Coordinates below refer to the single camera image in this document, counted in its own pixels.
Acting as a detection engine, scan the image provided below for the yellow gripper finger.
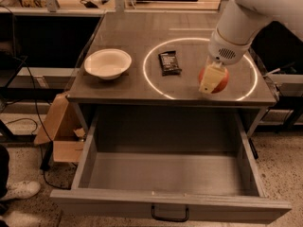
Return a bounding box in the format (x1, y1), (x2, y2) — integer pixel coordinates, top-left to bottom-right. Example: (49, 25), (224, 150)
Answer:
(198, 61), (228, 96)

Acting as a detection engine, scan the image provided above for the red apple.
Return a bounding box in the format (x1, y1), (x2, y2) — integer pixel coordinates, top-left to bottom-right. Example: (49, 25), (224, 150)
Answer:
(198, 65), (230, 95)

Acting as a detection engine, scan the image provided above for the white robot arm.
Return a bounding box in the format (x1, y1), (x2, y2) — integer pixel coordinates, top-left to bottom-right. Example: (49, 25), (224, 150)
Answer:
(199, 0), (303, 94)

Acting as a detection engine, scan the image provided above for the grey counter cabinet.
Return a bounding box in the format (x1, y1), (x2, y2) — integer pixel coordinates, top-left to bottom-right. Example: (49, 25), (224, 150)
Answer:
(66, 10), (277, 137)

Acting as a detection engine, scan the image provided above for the grey open drawer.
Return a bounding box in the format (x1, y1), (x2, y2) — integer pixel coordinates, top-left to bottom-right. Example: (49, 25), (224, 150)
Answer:
(51, 105), (292, 224)

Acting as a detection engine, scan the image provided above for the black snack bar wrapper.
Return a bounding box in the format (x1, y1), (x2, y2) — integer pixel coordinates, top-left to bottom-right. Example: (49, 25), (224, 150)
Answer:
(158, 51), (182, 76)

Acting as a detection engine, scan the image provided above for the white bowl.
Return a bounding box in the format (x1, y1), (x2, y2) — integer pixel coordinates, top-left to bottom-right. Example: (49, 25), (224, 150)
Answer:
(84, 49), (132, 80)

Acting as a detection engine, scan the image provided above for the brown cardboard box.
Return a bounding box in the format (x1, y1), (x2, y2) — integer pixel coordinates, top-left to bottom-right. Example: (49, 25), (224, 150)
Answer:
(34, 93), (86, 163)

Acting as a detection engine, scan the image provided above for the white sneaker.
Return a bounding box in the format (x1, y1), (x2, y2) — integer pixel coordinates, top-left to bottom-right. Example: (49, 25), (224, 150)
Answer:
(0, 181), (41, 201)

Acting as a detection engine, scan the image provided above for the black drawer handle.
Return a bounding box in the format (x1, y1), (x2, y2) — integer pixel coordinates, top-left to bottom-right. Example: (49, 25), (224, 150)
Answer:
(151, 204), (189, 222)

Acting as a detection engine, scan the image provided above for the black floor cable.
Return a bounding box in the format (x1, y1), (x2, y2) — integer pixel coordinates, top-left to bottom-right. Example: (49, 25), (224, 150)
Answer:
(0, 3), (74, 191)

